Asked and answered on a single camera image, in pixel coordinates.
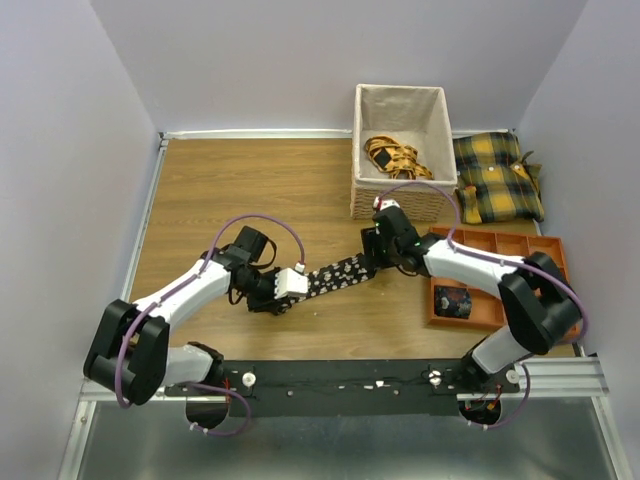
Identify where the black floral tie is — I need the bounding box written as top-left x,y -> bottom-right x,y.
274,253 -> 379,315

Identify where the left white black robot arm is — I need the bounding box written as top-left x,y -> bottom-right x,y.
83,226 -> 308,408

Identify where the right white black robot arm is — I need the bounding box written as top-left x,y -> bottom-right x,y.
367,202 -> 587,392

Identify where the orange patterned tie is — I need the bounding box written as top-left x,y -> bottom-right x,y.
364,135 -> 434,180

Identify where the rolled dark floral tie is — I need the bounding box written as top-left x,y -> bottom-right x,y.
433,285 -> 472,320

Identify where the orange compartment tray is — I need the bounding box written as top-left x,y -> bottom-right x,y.
427,229 -> 569,332

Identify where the wicker basket with liner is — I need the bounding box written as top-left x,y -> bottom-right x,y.
350,84 -> 457,223

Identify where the yellow plaid shirt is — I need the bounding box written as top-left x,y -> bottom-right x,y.
453,131 -> 545,225

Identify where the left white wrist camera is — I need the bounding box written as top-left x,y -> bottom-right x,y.
274,263 -> 309,300

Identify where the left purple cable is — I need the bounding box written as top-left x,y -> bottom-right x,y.
113,213 -> 307,436

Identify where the purple cable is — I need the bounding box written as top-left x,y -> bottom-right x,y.
379,180 -> 590,430
113,213 -> 307,436

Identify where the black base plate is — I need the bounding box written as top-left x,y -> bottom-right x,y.
164,358 -> 521,419

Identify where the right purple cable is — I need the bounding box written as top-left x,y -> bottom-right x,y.
379,180 -> 590,430

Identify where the aluminium frame rail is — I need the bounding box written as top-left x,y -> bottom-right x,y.
86,356 -> 609,405

